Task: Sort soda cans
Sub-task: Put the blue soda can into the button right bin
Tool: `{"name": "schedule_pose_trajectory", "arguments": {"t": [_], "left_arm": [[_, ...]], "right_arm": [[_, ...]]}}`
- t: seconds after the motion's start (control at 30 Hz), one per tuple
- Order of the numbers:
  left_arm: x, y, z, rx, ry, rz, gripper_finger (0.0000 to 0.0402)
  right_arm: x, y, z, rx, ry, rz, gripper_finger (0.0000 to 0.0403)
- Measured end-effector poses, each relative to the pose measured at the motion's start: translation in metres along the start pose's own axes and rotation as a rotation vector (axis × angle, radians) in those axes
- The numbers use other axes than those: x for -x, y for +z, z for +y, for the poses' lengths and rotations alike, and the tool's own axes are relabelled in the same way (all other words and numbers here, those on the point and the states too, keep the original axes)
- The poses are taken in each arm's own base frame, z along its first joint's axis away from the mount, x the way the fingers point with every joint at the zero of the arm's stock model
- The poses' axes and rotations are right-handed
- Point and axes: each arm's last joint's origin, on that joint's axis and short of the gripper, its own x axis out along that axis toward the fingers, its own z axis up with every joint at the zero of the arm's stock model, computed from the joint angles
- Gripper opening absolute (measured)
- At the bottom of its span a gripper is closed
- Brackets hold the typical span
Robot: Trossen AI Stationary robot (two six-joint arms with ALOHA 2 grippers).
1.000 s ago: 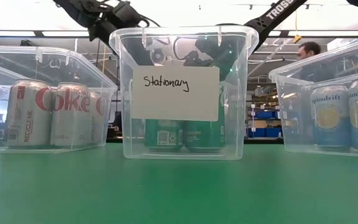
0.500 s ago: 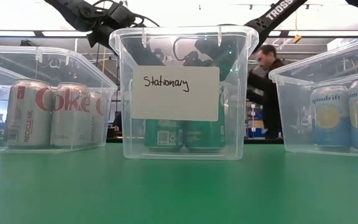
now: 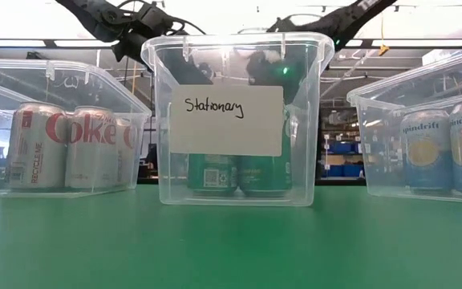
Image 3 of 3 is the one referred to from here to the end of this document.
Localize green Sprite can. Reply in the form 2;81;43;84
237;107;294;198
186;153;241;197

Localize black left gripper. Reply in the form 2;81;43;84
112;2;215;86

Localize yellow hanging cable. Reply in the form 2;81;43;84
377;11;391;57

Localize blue storage crates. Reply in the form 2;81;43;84
321;140;367;178

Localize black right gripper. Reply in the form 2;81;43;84
246;50;309;104

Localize silver Diet Coke can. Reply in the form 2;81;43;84
64;105;120;190
115;117;144;189
5;101;71;193

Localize long ceiling light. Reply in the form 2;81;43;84
53;39;118;48
371;39;462;47
0;39;47;48

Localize clear plastic bin with label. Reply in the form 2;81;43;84
140;31;335;208

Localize white paper label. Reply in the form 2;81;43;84
169;83;286;157

